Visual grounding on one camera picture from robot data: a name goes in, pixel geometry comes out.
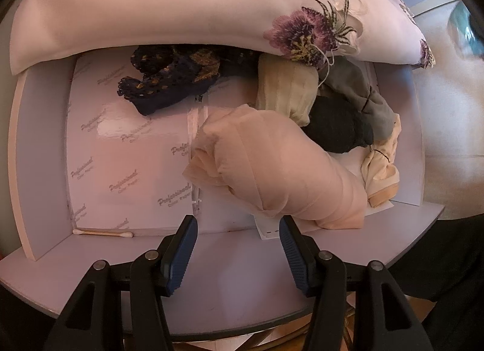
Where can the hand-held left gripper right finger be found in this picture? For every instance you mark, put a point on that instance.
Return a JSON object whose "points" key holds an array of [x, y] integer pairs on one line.
{"points": [[295, 260]]}

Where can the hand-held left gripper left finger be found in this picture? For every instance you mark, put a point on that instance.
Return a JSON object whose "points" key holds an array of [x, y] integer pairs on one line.
{"points": [[181, 256]]}

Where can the grey-fronted drawer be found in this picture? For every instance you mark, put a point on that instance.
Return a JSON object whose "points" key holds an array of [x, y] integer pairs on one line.
{"points": [[234, 286]]}

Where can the peach tights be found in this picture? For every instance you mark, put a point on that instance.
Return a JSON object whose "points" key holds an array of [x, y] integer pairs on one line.
{"points": [[279, 169]]}

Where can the charcoal sock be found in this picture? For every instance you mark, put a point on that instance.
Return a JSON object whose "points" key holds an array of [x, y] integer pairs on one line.
{"points": [[332, 124]]}

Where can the navy gold knit sock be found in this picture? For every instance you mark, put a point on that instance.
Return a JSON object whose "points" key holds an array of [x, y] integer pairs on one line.
{"points": [[162, 90]]}

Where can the cotton swab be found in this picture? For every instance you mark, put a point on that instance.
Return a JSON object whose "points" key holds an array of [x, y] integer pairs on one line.
{"points": [[102, 233]]}

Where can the printed white drawer liner paper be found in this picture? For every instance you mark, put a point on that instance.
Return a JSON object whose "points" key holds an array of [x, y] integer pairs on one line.
{"points": [[124, 154]]}

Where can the pale yellow cloth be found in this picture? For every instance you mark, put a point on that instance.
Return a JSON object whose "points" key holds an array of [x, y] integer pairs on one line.
{"points": [[382, 169]]}

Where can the cream rolled cloth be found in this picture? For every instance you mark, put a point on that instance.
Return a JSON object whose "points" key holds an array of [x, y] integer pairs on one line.
{"points": [[283, 86]]}

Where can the grey cloth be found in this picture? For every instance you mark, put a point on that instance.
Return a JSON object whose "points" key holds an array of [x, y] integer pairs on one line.
{"points": [[348, 82]]}

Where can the floral embroidered pillow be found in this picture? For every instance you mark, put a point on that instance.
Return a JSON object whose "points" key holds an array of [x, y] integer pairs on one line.
{"points": [[151, 7]]}

